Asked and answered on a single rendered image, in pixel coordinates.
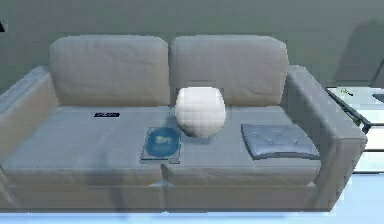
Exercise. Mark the white round vase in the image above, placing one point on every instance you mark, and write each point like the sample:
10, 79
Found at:
200, 111

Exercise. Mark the blue disc in clear case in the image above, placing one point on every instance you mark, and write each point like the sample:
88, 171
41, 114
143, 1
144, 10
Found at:
162, 142

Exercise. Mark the black remote control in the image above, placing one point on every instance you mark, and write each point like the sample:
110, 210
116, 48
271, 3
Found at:
106, 115

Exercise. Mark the grey-blue square cushion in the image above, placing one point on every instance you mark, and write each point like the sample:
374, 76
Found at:
276, 140

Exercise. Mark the grey two-seat sofa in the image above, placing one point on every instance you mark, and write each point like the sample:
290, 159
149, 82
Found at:
100, 146

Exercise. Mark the white side table black rim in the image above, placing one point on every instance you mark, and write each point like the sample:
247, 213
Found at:
366, 110

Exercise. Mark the small black wall object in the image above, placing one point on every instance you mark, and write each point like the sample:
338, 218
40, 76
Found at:
1, 27

